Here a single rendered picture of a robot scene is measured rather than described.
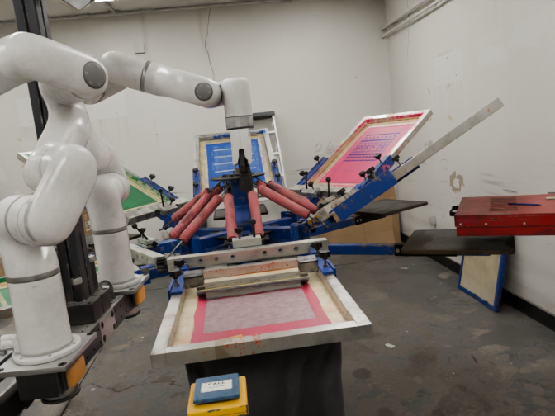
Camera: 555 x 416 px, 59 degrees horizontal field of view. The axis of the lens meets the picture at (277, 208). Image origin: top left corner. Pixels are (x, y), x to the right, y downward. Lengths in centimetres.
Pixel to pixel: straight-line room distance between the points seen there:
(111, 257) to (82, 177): 50
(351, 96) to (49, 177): 539
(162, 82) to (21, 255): 57
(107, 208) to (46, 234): 48
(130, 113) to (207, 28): 133
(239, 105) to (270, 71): 469
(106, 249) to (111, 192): 16
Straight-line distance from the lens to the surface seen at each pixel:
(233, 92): 134
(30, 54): 98
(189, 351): 134
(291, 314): 157
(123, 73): 139
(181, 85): 131
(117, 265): 144
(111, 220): 142
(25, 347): 108
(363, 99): 619
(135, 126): 604
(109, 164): 151
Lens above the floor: 152
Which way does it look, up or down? 9 degrees down
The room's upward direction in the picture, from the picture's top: 6 degrees counter-clockwise
